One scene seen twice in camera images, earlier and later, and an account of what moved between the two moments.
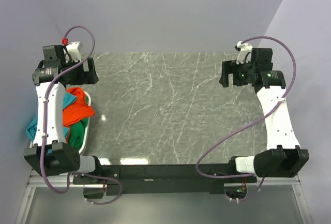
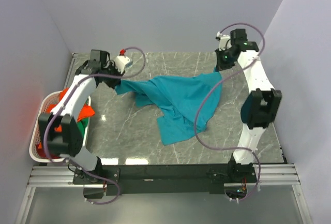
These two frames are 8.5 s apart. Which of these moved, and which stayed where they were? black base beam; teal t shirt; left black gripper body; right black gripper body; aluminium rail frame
Moved: right black gripper body; teal t shirt; left black gripper body
Stayed: aluminium rail frame; black base beam
